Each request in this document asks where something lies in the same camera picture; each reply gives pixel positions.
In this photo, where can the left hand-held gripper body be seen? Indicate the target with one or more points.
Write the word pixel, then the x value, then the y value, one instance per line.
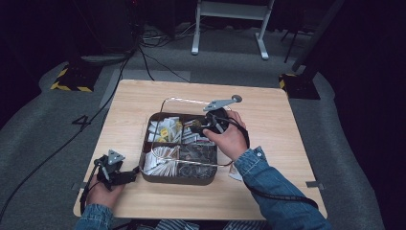
pixel 111 174

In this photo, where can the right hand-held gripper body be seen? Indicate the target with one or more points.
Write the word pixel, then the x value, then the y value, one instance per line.
pixel 218 119

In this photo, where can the transparent lid with gold knob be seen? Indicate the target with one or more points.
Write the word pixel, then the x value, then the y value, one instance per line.
pixel 191 108

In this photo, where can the brown compartment box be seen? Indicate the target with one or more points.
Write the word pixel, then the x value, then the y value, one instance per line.
pixel 178 181

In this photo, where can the person's left hand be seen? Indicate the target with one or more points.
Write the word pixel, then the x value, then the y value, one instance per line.
pixel 103 196

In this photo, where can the person's right hand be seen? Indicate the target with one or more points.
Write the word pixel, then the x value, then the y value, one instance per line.
pixel 231 140

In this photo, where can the pile of red label packets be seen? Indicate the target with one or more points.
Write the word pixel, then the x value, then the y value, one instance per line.
pixel 191 139

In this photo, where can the pile of white brown packets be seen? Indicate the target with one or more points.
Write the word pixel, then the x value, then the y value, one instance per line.
pixel 161 163

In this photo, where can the pile of dark packets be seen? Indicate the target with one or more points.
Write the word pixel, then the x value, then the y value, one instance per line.
pixel 198 159

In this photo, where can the pile of yellow label packets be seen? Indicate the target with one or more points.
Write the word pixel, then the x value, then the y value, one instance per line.
pixel 164 131

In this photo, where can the grey tape strip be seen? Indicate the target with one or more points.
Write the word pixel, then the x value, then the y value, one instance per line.
pixel 77 186
pixel 314 184

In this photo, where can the single white brown packet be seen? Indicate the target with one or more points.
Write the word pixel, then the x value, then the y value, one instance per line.
pixel 235 174

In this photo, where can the person's striped trouser leg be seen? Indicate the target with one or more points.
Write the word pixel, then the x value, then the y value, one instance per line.
pixel 177 225
pixel 244 225

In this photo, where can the yellow black striped base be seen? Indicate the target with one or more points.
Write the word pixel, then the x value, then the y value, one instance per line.
pixel 298 87
pixel 75 80

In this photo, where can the dark slanted pole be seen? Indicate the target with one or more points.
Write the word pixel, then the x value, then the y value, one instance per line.
pixel 314 36

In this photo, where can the white desk frame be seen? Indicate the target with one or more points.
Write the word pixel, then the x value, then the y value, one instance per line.
pixel 231 10

